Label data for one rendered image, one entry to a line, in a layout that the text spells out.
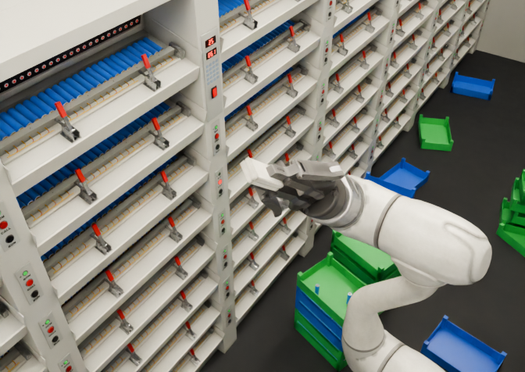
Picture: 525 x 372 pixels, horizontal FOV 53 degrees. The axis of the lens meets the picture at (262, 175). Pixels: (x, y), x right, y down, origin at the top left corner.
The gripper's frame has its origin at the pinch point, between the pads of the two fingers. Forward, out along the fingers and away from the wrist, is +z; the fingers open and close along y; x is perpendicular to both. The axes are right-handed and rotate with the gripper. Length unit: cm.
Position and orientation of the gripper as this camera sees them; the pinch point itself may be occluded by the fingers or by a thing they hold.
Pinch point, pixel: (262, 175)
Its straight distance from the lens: 68.1
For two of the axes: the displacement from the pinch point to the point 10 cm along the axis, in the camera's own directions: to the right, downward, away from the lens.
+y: 7.8, -5.1, -3.5
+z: -5.0, -1.7, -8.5
